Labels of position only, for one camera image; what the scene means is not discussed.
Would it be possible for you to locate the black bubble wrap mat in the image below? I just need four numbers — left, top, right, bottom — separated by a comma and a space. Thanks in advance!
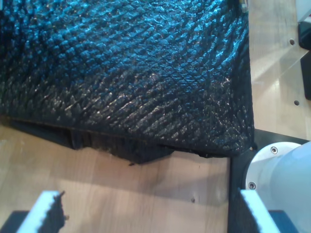
0, 0, 256, 166

